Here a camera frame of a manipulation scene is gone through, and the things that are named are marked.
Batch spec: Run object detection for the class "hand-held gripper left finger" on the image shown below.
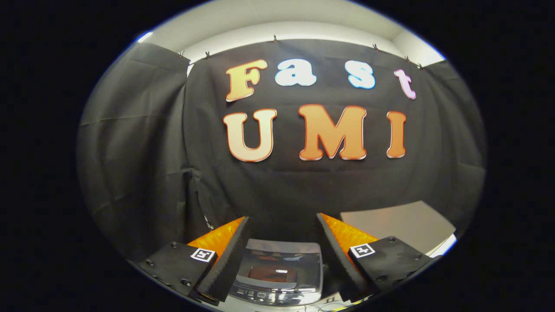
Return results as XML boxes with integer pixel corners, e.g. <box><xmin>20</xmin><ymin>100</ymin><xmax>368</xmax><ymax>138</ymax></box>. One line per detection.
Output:
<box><xmin>137</xmin><ymin>216</ymin><xmax>250</xmax><ymax>304</ymax></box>

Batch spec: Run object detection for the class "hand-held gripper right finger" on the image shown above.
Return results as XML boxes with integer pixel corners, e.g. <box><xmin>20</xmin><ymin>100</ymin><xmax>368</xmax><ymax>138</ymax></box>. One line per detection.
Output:
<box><xmin>316</xmin><ymin>212</ymin><xmax>435</xmax><ymax>302</ymax></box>

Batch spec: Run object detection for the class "grey washing machine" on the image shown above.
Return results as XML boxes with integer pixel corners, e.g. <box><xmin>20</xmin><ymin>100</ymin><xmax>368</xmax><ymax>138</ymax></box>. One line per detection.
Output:
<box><xmin>227</xmin><ymin>238</ymin><xmax>325</xmax><ymax>307</ymax></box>

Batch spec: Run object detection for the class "white cabinet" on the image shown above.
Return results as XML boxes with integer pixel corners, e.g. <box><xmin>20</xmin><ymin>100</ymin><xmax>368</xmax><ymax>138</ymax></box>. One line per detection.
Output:
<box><xmin>340</xmin><ymin>200</ymin><xmax>457</xmax><ymax>257</ymax></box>

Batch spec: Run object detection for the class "row of black cloth clips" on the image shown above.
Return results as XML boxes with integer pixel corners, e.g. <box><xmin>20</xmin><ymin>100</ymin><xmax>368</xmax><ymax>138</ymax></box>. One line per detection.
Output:
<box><xmin>178</xmin><ymin>35</ymin><xmax>423</xmax><ymax>70</ymax></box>

